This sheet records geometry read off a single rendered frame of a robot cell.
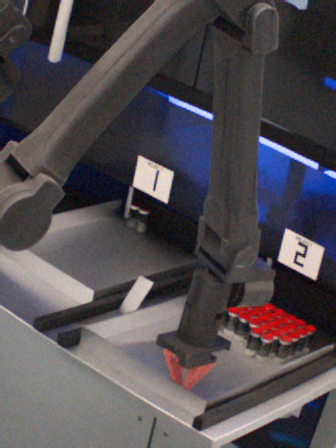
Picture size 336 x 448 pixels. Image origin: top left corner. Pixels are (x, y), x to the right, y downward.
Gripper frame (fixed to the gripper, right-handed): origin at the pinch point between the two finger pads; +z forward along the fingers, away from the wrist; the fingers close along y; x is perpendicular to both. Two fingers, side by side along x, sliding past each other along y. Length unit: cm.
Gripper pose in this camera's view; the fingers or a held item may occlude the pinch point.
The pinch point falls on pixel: (178, 391)
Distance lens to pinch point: 182.0
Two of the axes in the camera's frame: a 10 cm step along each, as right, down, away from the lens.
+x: -7.3, -3.9, 5.6
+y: 6.4, -0.9, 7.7
